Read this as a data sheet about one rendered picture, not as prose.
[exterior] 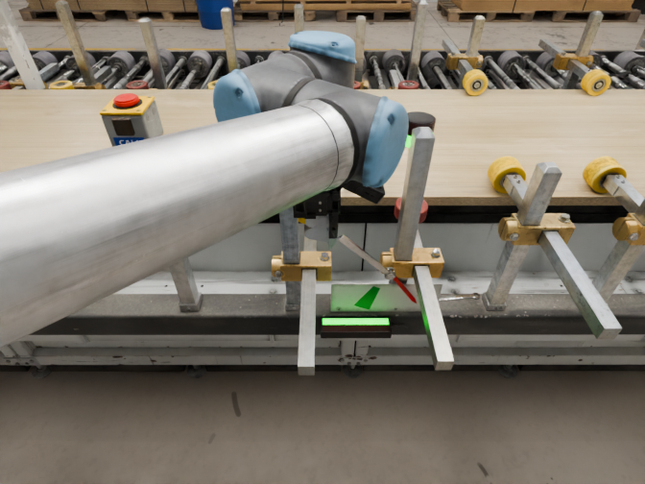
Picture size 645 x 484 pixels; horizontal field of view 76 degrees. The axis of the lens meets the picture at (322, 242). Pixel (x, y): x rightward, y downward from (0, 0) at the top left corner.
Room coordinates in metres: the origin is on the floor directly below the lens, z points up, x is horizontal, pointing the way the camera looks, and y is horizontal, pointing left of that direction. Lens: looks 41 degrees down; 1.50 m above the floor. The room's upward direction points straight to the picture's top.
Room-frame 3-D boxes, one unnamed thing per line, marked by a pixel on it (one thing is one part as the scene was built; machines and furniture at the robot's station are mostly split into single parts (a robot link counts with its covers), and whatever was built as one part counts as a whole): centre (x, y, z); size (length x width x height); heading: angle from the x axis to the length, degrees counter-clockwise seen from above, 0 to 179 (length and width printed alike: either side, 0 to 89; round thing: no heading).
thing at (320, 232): (0.58, 0.00, 1.01); 0.06 x 0.03 x 0.09; 90
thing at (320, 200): (0.59, 0.01, 1.12); 0.09 x 0.08 x 0.12; 90
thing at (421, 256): (0.68, -0.20, 0.85); 0.13 x 0.06 x 0.05; 90
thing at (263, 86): (0.50, 0.06, 1.29); 0.12 x 0.12 x 0.09; 52
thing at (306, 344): (0.62, 0.03, 0.83); 0.43 x 0.03 x 0.04; 0
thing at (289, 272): (0.68, 0.05, 0.84); 0.13 x 0.06 x 0.05; 90
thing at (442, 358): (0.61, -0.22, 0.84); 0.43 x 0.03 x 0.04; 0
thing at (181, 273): (0.68, 0.33, 0.93); 0.05 x 0.04 x 0.45; 90
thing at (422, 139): (0.68, -0.18, 0.93); 0.03 x 0.03 x 0.48; 0
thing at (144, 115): (0.68, 0.33, 1.18); 0.07 x 0.07 x 0.08; 0
